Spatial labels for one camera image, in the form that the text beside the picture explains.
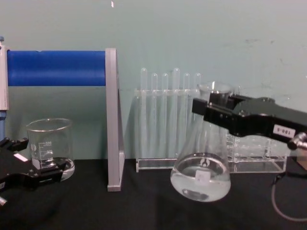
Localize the clear glass test tube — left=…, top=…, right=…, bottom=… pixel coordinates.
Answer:
left=161, top=72, right=169, bottom=154
left=151, top=72, right=158, bottom=154
left=173, top=68, right=180, bottom=154
left=183, top=72, right=190, bottom=154
left=194, top=72, right=201, bottom=135
left=141, top=68, right=148, bottom=154

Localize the clear acrylic tube drying rack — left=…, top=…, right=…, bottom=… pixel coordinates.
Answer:
left=134, top=88, right=207, bottom=173

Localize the black table cloth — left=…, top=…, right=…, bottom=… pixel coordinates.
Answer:
left=0, top=150, right=307, bottom=230

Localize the cable with silver plug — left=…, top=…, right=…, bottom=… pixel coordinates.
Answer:
left=288, top=133, right=307, bottom=154

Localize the clear acrylic rack with holes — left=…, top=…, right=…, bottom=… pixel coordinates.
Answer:
left=225, top=130, right=288, bottom=173

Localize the clear glass beaker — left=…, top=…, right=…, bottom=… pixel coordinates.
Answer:
left=25, top=117, right=76, bottom=182

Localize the grey looped cable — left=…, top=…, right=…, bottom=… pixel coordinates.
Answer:
left=270, top=171, right=307, bottom=222

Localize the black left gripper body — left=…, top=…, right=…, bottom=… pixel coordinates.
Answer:
left=0, top=145, right=34, bottom=190

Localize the clear glass conical flask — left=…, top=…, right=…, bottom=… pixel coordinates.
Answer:
left=170, top=80, right=232, bottom=203

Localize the grey stand with blue bar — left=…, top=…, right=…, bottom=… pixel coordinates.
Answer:
left=6, top=47, right=126, bottom=193

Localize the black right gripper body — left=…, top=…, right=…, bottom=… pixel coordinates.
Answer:
left=229, top=96, right=307, bottom=146

